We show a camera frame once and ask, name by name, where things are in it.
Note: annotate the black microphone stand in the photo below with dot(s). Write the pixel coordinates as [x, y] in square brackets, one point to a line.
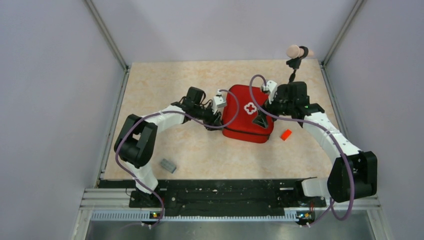
[296, 54]

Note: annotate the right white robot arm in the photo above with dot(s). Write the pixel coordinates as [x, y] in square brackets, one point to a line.
[354, 171]

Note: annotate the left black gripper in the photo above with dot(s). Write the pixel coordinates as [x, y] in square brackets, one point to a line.
[214, 119]

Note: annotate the red black medicine kit bag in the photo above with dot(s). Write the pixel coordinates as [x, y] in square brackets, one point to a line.
[238, 115]

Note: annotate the orange red block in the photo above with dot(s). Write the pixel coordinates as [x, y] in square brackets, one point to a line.
[286, 134]

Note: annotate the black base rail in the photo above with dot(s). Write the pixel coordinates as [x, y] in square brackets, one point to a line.
[225, 198]

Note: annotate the grey blue pill blister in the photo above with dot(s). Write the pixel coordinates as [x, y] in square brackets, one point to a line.
[168, 165]

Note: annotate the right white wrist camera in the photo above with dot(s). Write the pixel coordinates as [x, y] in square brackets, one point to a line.
[269, 88]

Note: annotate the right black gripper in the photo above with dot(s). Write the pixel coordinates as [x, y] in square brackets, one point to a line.
[261, 119]

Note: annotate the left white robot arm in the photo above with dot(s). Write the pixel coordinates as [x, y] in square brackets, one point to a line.
[136, 141]

